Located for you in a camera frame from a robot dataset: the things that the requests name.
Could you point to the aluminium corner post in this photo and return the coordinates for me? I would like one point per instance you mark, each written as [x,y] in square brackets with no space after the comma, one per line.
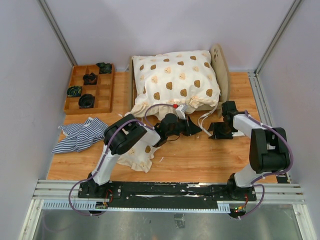
[293,9]
[57,31]

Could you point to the right aluminium corner post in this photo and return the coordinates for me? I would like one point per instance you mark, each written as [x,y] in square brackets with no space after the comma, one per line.
[293,9]

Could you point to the small bear print pillow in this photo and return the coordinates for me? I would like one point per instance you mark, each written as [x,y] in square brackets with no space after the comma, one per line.
[138,160]

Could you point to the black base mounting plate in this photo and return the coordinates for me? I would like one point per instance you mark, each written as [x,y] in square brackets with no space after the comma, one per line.
[171,195]

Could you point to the wooden compartment tray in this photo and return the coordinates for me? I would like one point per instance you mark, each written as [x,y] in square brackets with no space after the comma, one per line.
[103,91]

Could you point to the large bear print cushion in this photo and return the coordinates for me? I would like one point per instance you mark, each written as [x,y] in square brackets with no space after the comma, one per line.
[182,78]

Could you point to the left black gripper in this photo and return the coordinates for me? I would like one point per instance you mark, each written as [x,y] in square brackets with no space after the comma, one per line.
[190,127]

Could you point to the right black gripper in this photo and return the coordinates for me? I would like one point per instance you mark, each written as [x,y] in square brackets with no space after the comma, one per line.
[214,127]

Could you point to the left aluminium corner post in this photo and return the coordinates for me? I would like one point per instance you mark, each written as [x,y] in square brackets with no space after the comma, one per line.
[57,31]

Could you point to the black rolled sock top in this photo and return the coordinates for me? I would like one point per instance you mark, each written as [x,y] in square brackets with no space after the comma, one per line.
[104,68]

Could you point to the wooden pet bed frame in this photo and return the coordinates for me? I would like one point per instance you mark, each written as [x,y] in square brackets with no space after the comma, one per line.
[219,65]

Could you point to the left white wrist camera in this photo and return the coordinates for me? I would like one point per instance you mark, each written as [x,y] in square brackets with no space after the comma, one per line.
[180,110]

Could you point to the black rolled sock middle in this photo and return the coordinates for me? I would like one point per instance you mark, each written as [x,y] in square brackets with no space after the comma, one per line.
[90,79]

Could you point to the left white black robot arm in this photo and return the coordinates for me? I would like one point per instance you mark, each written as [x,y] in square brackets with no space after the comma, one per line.
[122,136]

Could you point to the black rolled sock bottom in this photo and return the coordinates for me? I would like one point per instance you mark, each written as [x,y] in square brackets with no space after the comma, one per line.
[86,101]

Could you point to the black green rolled sock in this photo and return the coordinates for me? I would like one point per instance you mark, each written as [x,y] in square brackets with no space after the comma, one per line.
[74,91]

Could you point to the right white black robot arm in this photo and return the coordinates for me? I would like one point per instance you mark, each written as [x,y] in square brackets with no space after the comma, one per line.
[269,152]

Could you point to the aluminium rail frame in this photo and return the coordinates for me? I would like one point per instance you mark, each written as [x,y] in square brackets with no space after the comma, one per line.
[280,211]

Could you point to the blue striped cloth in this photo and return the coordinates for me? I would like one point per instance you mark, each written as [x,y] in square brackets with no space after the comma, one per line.
[80,136]

